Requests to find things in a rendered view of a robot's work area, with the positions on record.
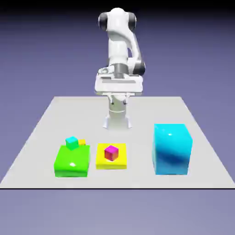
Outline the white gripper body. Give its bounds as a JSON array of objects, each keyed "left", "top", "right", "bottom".
[{"left": 94, "top": 73, "right": 144, "bottom": 96}]

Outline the large green box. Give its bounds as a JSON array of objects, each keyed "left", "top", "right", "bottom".
[{"left": 53, "top": 144, "right": 91, "bottom": 178}]

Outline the large yellow box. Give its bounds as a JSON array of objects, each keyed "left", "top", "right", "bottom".
[{"left": 95, "top": 143, "right": 128, "bottom": 170}]

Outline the small cyan cube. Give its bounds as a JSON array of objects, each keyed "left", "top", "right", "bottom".
[{"left": 65, "top": 136, "right": 79, "bottom": 151}]

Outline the small magenta cube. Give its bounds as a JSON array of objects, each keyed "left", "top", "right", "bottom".
[{"left": 104, "top": 145, "right": 119, "bottom": 162}]

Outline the large cyan box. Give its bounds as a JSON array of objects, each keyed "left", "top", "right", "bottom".
[{"left": 151, "top": 123, "right": 193, "bottom": 176}]

